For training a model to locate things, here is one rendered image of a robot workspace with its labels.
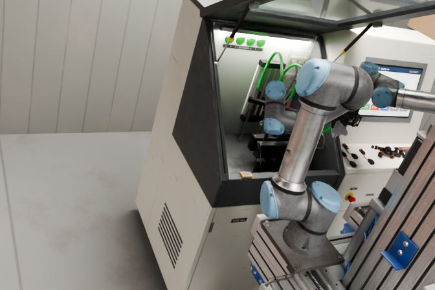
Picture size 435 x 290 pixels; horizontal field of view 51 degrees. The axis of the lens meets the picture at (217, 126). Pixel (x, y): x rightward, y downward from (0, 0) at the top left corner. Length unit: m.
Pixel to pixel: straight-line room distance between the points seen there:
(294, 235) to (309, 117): 0.45
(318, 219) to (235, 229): 0.75
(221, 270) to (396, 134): 1.27
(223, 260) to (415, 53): 1.51
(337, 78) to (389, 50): 1.27
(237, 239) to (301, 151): 0.97
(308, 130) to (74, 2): 2.23
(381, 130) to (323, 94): 1.42
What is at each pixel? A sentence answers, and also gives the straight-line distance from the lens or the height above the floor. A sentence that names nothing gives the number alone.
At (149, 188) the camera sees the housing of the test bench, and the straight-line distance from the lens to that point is 2.82.
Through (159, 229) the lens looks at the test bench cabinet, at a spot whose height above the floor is 0.25.
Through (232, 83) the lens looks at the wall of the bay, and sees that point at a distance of 2.39.
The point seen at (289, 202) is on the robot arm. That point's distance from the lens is 1.48.
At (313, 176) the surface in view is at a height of 0.95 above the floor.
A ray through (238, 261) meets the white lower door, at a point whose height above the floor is 0.41.
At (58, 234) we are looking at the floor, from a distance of 2.93.
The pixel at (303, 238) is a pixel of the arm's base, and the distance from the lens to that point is 1.61.
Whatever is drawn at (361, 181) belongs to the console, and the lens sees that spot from 2.50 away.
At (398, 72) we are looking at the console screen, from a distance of 2.69.
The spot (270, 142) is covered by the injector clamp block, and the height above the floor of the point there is 0.98.
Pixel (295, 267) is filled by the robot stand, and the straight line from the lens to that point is 1.59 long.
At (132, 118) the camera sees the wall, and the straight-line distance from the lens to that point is 3.83.
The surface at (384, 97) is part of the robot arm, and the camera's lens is 1.79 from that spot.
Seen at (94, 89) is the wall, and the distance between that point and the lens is 3.60.
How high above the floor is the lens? 2.08
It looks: 29 degrees down
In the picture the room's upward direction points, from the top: 18 degrees clockwise
